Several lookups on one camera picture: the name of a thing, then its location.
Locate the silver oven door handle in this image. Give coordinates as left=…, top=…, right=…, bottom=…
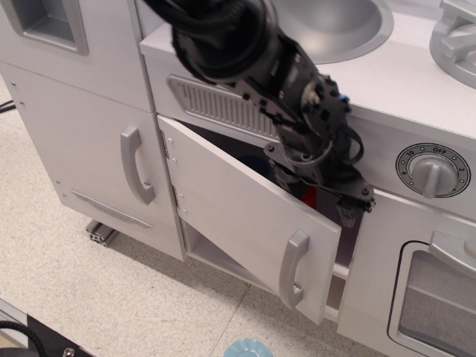
left=428, top=231, right=475, bottom=276

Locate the silver fridge door handle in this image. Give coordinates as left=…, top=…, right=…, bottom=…
left=120, top=126, right=155, bottom=205

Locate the toy oven door window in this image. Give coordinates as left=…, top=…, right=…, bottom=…
left=387, top=242, right=475, bottom=356

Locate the silver cabinet door handle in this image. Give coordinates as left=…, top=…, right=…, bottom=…
left=278, top=230, right=310, bottom=309

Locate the white cabinet door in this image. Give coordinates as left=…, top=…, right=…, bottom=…
left=158, top=117, right=341, bottom=323

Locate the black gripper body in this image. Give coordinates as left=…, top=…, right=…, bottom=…
left=264, top=143, right=375, bottom=212

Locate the silver timer knob dial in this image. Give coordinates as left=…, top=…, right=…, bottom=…
left=396, top=143, right=472, bottom=199

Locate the white toy kitchen body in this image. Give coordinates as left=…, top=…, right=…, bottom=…
left=1, top=1, right=475, bottom=356

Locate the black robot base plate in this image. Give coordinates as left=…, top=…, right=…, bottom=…
left=0, top=314, right=96, bottom=357

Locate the silver vent grille panel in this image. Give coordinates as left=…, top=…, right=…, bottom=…
left=167, top=75, right=279, bottom=141

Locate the silver toy sink basin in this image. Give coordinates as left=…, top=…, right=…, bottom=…
left=286, top=1, right=393, bottom=64

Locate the aluminium extrusion rail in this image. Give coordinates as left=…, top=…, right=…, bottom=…
left=86, top=220, right=119, bottom=248

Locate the silver stove burner grate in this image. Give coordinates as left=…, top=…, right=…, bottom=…
left=429, top=1, right=475, bottom=88

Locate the light blue plate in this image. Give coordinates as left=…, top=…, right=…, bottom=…
left=223, top=338, right=273, bottom=357

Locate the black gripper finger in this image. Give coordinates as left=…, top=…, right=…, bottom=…
left=274, top=165, right=301, bottom=192
left=337, top=200, right=362, bottom=228

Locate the silver fridge nameplate emblem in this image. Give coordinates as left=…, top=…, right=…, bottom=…
left=71, top=190, right=152, bottom=229

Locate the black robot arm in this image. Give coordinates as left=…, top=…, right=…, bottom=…
left=149, top=1, right=374, bottom=228

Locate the red object inside cabinet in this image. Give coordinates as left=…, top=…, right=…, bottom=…
left=300, top=186, right=317, bottom=210

